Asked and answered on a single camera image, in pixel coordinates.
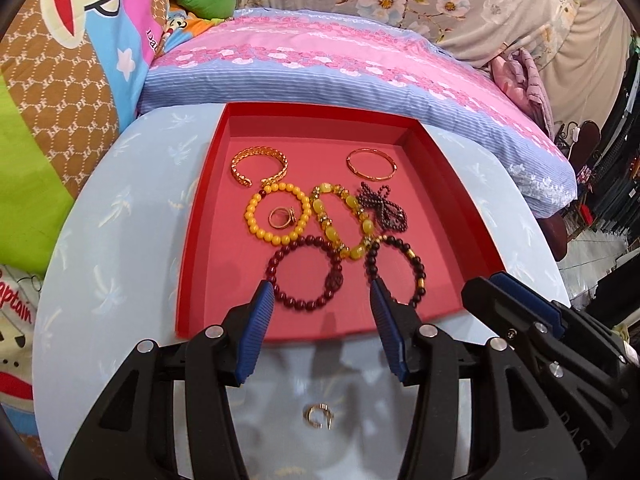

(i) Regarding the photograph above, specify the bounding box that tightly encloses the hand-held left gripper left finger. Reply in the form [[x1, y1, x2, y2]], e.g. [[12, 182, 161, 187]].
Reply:
[[59, 280, 276, 480]]

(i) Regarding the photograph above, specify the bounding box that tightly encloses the red cardboard box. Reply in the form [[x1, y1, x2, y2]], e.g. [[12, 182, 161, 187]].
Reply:
[[175, 102, 505, 345]]

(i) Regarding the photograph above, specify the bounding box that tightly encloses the pink quilted cloth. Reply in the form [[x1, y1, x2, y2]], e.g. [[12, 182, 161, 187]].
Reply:
[[489, 47, 556, 132]]

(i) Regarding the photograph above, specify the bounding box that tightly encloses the thin rose gold bangle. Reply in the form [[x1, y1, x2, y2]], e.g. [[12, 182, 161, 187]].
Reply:
[[346, 147, 397, 182]]

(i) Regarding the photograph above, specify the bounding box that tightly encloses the light blue palm-print tablecloth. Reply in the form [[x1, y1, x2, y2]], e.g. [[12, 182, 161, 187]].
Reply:
[[32, 105, 572, 480]]

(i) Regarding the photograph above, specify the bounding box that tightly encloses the yellow bead bracelet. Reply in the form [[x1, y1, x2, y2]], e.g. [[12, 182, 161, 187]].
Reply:
[[243, 183, 313, 241]]

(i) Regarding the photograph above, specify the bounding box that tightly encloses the dark metal chair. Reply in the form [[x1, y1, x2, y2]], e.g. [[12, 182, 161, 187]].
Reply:
[[554, 120, 603, 241]]

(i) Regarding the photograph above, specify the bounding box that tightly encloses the black and gold bead bracelet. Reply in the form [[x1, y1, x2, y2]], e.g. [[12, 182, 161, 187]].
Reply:
[[364, 234, 428, 310]]

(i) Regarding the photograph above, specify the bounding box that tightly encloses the dark red bead bracelet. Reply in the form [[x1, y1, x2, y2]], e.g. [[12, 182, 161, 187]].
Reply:
[[264, 235, 344, 315]]

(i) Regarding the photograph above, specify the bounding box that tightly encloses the yellow stone bracelet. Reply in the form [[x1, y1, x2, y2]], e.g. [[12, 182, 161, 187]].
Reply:
[[309, 183, 375, 261]]

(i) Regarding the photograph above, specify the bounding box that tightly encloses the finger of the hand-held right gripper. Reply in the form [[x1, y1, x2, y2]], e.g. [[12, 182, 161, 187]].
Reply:
[[460, 277, 561, 378], [489, 271, 632, 356]]

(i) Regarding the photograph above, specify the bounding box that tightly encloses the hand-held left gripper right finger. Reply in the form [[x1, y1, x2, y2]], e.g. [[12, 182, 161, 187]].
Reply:
[[369, 277, 587, 480]]

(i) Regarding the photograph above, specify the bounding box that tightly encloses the gold ring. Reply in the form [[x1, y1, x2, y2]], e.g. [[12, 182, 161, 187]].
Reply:
[[304, 403, 334, 430], [269, 206, 297, 229]]

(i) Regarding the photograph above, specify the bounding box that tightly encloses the pink and blue striped pillow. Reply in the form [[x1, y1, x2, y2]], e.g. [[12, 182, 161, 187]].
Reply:
[[137, 7, 579, 218]]

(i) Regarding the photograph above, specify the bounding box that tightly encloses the gold cuff bangle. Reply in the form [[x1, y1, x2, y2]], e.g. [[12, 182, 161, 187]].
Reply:
[[230, 146, 289, 188]]

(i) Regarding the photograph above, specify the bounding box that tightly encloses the cartoon monkey blanket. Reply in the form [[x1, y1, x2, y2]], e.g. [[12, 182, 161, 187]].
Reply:
[[0, 0, 202, 480]]

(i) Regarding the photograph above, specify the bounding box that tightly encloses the grey floral bedsheet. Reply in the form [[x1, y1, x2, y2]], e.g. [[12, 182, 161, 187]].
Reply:
[[235, 0, 632, 122]]

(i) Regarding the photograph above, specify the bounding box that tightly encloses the small purple bead bracelet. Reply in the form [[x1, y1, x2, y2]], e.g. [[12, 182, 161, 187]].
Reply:
[[357, 181, 410, 234]]

